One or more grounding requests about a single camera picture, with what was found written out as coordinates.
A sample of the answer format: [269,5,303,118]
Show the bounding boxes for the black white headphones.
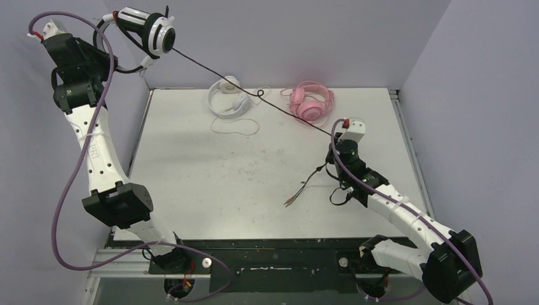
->
[92,6,322,130]

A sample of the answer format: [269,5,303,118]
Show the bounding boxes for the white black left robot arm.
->
[42,33,191,273]

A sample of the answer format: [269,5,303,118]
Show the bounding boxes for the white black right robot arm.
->
[327,140,483,304]

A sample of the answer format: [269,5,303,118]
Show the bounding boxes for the pink headphones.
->
[280,81,335,127]

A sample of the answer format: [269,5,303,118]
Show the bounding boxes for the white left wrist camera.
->
[27,18,67,42]

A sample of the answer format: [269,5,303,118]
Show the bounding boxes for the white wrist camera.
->
[338,118,366,143]
[27,18,67,42]

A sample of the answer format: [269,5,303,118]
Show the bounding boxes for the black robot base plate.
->
[107,238,422,294]

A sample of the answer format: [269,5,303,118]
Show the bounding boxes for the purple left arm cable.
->
[27,11,233,303]

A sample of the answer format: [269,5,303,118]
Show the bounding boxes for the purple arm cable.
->
[27,11,233,303]
[330,119,495,305]

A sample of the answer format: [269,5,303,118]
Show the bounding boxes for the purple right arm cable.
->
[330,119,495,305]

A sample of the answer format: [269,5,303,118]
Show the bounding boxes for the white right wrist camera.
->
[338,118,366,143]

